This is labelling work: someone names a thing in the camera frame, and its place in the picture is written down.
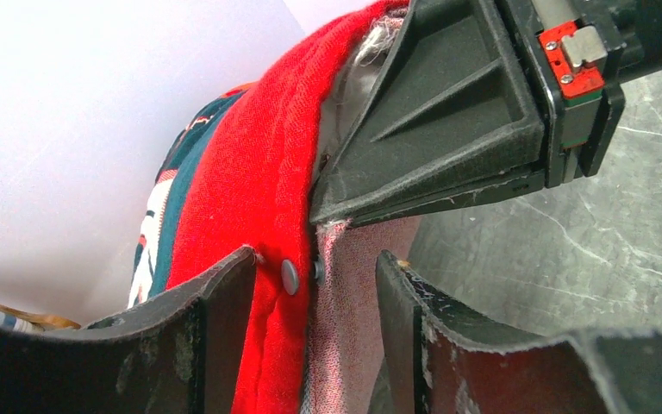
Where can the blue white jar right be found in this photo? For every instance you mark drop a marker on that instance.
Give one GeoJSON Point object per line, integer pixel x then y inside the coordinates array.
{"type": "Point", "coordinates": [11, 322]}

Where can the pink red patterned pillowcase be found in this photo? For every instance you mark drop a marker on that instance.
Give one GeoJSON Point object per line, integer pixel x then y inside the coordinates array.
{"type": "Point", "coordinates": [240, 175]}

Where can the white pillow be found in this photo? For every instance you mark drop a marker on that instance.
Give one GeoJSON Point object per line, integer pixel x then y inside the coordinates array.
{"type": "Point", "coordinates": [353, 85]}

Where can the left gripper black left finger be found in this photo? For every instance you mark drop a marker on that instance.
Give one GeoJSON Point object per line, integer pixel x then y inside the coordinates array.
{"type": "Point", "coordinates": [179, 352]}

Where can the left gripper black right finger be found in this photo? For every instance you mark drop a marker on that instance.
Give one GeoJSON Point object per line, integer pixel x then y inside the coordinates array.
{"type": "Point", "coordinates": [444, 357]}

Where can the wooden shelf rack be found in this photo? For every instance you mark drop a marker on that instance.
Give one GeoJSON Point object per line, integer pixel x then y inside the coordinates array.
{"type": "Point", "coordinates": [46, 321]}

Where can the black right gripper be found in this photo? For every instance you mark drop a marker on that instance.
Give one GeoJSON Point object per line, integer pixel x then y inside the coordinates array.
{"type": "Point", "coordinates": [451, 122]}

